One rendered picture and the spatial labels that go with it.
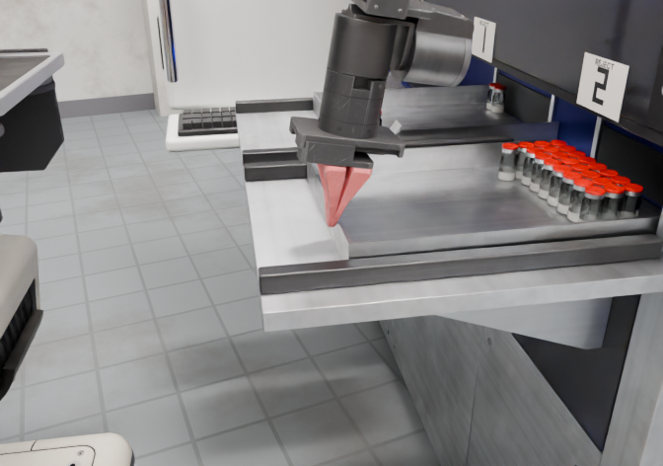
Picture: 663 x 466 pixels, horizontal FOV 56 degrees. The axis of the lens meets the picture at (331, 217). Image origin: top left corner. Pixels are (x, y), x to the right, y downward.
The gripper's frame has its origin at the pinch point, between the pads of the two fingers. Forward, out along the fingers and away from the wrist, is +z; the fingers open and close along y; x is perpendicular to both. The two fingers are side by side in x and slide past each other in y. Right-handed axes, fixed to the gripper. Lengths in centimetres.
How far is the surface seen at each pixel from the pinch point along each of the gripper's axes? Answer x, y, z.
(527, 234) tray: -6.4, 18.1, -2.4
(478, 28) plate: 42, 30, -18
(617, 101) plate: 2.7, 30.0, -14.9
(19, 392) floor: 98, -54, 101
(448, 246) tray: -6.3, 10.3, -0.5
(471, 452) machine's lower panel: 27, 43, 58
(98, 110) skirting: 399, -73, 98
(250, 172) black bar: 20.5, -6.3, 3.1
